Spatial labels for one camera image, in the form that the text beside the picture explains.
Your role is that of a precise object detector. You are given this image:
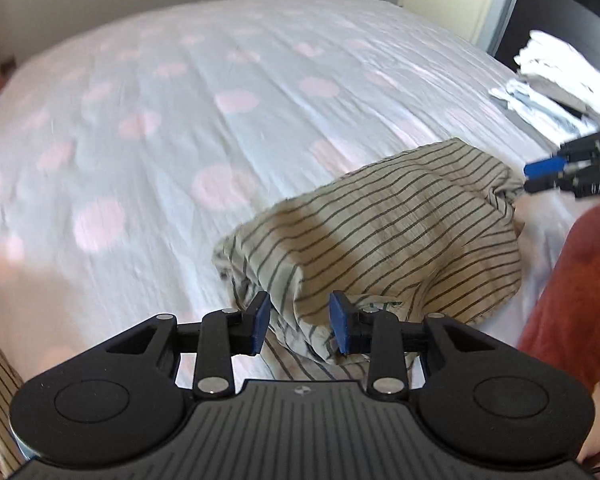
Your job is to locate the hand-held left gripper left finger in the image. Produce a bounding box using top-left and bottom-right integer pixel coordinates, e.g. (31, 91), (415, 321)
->
(104, 291), (271, 399)

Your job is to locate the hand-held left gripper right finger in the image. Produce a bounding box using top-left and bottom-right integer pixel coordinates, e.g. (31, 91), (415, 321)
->
(328, 289), (499, 399)

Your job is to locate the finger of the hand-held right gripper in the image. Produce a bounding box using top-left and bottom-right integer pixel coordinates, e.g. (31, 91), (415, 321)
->
(523, 132), (600, 179)
(525, 169), (582, 195)

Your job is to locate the beige striped shirt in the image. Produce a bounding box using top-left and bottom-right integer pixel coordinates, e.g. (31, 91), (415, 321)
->
(211, 137), (527, 382)

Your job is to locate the pile of white clothes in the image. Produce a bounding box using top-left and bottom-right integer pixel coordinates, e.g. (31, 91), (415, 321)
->
(489, 29), (600, 143)

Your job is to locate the person's red top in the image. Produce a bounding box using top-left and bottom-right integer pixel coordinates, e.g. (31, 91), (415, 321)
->
(517, 200), (600, 467)

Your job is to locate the black furniture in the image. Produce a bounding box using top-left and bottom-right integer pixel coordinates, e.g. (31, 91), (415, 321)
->
(495, 0), (600, 86)

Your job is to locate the cream door panel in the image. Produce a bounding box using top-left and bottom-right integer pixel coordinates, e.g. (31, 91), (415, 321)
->
(397, 0), (528, 57)

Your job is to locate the polka dot bed sheet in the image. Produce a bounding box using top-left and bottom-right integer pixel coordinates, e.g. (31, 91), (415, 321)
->
(0, 0), (581, 386)

